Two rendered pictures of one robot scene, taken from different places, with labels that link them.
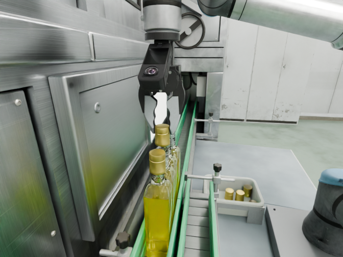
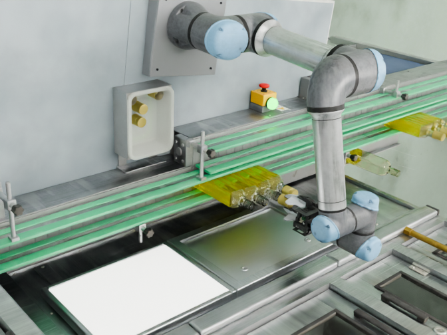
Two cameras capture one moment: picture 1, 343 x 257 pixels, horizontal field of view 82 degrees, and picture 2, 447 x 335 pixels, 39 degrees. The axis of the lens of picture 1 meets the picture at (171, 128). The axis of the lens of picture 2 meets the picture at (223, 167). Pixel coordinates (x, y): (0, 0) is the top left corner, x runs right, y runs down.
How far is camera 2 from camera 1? 2.21 m
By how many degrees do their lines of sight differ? 106
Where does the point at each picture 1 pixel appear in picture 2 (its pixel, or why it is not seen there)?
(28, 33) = not seen: hidden behind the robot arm
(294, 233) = (185, 56)
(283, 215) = (165, 62)
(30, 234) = not seen: hidden behind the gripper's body
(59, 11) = (353, 265)
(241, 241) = (178, 100)
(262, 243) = (177, 80)
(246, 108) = not seen: outside the picture
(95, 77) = (322, 245)
